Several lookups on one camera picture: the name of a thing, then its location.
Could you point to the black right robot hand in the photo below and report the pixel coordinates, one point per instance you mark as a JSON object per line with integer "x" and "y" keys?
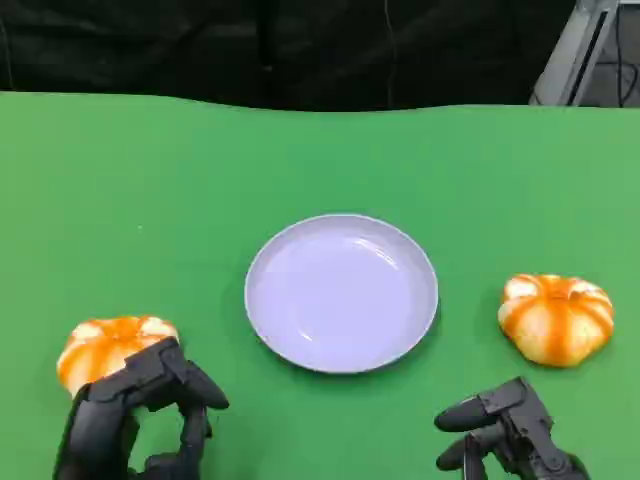
{"x": 520, "y": 425}

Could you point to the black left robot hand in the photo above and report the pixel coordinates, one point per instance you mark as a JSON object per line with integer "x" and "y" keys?
{"x": 100, "y": 425}

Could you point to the lilac plate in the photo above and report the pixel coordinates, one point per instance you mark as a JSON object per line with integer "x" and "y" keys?
{"x": 341, "y": 294}

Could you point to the green table cloth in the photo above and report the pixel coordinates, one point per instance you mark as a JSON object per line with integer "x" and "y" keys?
{"x": 200, "y": 200}

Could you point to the black backdrop curtain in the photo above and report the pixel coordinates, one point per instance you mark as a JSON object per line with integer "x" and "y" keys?
{"x": 200, "y": 45}

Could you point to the silver metal frame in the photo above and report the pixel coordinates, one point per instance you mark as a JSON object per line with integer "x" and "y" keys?
{"x": 575, "y": 55}

